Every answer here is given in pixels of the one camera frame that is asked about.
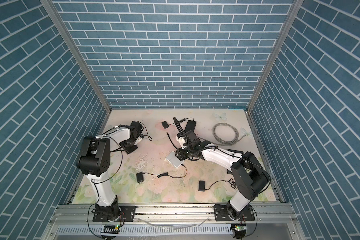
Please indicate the white small router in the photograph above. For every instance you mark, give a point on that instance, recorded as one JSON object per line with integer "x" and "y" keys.
{"x": 174, "y": 160}

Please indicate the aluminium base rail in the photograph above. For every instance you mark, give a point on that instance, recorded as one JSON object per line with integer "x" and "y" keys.
{"x": 182, "y": 221}

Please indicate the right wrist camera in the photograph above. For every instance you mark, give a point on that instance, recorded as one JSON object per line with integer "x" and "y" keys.
{"x": 181, "y": 140}

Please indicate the black ribbed box device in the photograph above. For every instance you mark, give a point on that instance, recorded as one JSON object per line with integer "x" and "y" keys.
{"x": 190, "y": 126}

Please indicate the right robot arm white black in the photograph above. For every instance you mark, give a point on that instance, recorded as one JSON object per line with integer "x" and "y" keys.
{"x": 249, "y": 176}

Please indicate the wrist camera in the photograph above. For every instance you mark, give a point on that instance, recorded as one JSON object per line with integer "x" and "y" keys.
{"x": 181, "y": 140}
{"x": 140, "y": 129}

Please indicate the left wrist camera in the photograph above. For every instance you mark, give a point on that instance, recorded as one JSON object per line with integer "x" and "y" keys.
{"x": 140, "y": 129}

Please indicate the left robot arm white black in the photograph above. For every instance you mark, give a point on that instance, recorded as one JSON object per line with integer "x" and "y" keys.
{"x": 95, "y": 159}

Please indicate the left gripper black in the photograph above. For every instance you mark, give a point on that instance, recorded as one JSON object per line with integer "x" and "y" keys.
{"x": 129, "y": 151}

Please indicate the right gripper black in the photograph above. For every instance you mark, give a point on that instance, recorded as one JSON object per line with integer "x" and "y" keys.
{"x": 180, "y": 153}

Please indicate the dark grey network switch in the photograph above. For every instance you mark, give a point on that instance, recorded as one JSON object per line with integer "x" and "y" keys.
{"x": 234, "y": 151}

